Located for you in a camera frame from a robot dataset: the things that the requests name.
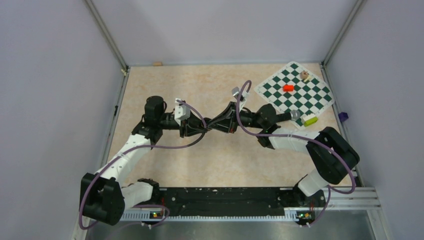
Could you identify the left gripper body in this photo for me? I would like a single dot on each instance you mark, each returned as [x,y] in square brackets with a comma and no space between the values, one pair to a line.
[184,128]

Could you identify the black microphone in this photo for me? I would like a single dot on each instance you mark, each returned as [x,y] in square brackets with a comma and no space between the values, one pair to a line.
[293,115]

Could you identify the red block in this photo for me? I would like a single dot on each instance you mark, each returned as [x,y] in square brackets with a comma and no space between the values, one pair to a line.
[288,88]

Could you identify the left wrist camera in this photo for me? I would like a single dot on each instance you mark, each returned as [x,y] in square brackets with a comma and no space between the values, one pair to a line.
[181,111]

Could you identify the purple object at right edge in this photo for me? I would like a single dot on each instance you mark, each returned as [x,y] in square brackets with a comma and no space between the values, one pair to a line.
[343,116]

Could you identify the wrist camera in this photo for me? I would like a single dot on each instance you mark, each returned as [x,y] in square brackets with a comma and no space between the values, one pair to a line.
[181,111]
[241,96]

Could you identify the green white chessboard mat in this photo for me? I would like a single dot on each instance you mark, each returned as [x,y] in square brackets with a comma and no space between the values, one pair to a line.
[310,97]

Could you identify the small beige figurine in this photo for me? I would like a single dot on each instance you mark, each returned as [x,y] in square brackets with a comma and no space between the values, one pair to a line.
[305,76]

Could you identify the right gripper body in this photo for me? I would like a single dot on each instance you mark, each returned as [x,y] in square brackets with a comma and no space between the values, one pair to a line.
[234,122]

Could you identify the yellow green white block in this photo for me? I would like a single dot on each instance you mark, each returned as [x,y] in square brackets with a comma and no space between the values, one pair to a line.
[309,119]

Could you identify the cork on back edge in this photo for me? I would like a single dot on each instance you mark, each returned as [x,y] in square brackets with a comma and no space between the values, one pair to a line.
[157,64]

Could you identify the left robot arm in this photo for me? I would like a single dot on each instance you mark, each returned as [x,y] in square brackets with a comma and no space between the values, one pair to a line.
[103,196]

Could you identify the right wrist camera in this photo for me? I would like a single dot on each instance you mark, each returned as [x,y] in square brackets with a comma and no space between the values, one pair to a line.
[241,96]

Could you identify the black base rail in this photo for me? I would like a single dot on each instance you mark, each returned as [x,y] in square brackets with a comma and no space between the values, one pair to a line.
[236,201]

